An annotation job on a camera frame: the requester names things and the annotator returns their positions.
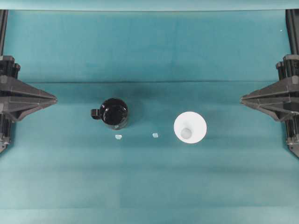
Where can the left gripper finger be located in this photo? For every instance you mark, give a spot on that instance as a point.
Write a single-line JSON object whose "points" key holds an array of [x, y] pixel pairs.
{"points": [[17, 109], [11, 86]]}

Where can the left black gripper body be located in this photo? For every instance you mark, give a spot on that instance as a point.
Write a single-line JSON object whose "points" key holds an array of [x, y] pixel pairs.
{"points": [[8, 68]]}

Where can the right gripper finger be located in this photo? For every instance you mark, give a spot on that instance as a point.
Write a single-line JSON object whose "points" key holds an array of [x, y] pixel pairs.
{"points": [[284, 86], [274, 110]]}

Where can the white paper cup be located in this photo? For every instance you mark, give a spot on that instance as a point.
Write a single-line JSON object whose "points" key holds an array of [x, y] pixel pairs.
{"points": [[190, 127]]}

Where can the black cup holder with handle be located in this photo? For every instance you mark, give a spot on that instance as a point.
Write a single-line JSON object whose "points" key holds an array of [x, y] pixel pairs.
{"points": [[113, 112]]}

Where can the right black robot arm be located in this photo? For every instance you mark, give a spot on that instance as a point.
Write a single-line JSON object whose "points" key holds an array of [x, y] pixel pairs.
{"points": [[280, 100]]}

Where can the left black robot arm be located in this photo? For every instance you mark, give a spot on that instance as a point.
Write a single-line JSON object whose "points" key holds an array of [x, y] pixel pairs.
{"points": [[3, 25]]}

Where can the teal table cloth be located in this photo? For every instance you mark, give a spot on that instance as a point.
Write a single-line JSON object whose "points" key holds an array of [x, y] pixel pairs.
{"points": [[64, 167]]}

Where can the left tape marker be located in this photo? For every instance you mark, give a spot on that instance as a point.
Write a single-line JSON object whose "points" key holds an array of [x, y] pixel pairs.
{"points": [[118, 137]]}

